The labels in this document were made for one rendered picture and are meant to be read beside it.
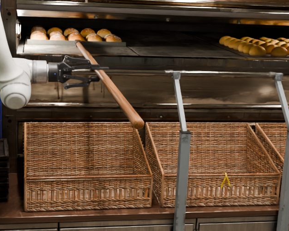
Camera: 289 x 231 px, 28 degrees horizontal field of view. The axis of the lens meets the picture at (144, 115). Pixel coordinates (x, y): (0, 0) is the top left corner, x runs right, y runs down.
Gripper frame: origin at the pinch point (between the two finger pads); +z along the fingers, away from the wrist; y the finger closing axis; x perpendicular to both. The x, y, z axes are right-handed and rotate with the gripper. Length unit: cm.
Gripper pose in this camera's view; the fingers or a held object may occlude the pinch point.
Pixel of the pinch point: (99, 73)
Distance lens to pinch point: 227.5
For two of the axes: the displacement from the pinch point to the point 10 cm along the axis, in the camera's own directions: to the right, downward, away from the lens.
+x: 2.0, 2.3, -9.5
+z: 9.8, 0.0, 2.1
